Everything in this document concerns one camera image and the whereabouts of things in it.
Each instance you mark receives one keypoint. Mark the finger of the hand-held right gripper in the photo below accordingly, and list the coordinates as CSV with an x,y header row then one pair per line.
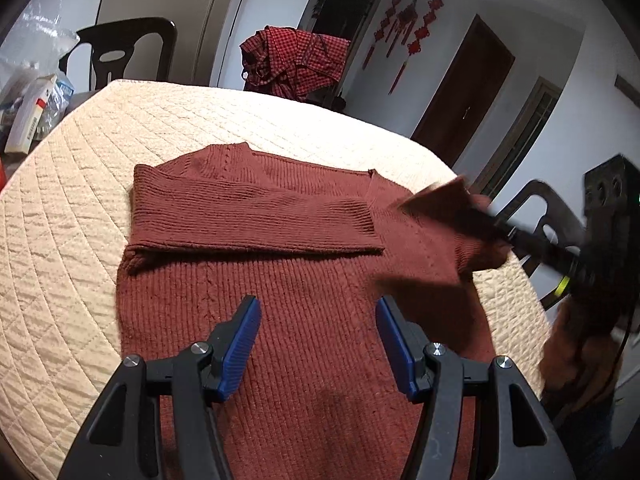
x,y
530,242

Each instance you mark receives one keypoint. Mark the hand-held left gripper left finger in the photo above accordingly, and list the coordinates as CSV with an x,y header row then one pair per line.
x,y
242,340

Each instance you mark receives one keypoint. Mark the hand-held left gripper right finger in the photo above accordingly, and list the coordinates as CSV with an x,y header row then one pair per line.
x,y
395,345

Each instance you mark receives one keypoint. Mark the rust red knitted sweater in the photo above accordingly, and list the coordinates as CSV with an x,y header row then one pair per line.
x,y
310,280

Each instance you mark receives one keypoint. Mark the person's right hand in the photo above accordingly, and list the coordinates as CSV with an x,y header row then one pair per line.
x,y
575,355

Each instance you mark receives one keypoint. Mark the dark wooden chair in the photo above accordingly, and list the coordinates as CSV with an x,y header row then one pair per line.
x,y
115,45
545,215

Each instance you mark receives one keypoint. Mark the framed window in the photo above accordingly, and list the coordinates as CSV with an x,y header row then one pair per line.
x,y
525,140

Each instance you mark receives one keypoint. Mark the dark brown door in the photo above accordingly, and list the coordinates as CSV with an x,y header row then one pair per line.
x,y
460,95

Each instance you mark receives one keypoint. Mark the beige quilted table cover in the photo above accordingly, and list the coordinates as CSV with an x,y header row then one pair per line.
x,y
75,240

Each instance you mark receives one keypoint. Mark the red checked cloth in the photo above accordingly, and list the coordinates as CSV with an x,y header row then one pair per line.
x,y
295,60

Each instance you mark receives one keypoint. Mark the dark open doorway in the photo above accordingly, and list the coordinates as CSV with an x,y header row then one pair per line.
x,y
350,10

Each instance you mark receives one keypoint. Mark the white cardboard box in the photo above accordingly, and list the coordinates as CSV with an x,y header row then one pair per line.
x,y
30,115

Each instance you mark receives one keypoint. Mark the grey refrigerator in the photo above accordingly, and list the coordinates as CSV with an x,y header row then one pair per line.
x,y
190,10

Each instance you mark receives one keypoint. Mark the clear plastic bag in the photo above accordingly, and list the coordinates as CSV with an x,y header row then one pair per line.
x,y
35,45

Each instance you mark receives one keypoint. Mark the grey wall fixture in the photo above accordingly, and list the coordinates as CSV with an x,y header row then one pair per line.
x,y
629,91

